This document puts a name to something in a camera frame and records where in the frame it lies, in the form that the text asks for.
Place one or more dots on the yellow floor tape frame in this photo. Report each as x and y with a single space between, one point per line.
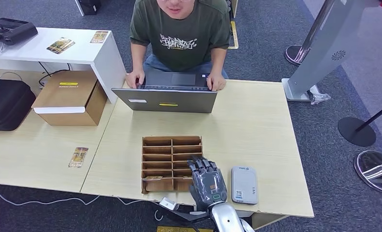
235 35

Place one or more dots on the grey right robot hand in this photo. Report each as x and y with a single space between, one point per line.
208 185

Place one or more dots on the person's left forearm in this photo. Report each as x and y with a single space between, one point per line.
218 60

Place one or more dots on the grey laptop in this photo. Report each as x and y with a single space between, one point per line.
171 101

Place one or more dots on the grey kiosk stand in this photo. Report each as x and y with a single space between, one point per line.
325 48

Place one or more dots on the white card reader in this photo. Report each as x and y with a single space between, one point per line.
244 185

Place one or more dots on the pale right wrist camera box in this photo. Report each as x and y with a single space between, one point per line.
168 204

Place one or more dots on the gold ID card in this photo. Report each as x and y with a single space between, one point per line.
99 36

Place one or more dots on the black box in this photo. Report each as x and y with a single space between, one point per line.
88 6

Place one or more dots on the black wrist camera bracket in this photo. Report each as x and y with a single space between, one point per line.
190 215

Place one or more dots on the person's right forearm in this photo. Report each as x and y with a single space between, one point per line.
138 57

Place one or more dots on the clear plastic wrap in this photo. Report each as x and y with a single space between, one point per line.
319 97

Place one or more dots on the black controller device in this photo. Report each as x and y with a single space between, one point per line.
12 31

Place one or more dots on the black stanchion post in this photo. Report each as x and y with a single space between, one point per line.
355 131

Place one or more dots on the person's left hand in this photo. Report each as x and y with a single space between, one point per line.
217 82

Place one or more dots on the chrome stanchion base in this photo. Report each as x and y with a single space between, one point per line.
378 173

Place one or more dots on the person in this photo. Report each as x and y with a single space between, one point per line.
181 48

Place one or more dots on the white shelf table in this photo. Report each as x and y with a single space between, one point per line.
78 51

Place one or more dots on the gold floor strip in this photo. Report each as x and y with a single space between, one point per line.
178 229

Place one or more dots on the brown wooden card rack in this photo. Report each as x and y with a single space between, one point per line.
165 153

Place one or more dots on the stack of gold cards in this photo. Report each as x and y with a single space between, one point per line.
60 45

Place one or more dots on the gold key card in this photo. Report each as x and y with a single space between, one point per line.
78 157
152 178

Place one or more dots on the person's right hand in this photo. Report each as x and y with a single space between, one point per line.
135 79

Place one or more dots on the chrome stanchion post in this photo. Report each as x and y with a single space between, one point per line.
292 55

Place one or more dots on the white bracket under table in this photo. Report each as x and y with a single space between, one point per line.
245 213

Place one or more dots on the brown cardboard box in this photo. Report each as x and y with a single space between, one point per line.
67 95

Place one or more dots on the black carrying case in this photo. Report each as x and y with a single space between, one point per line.
5 104

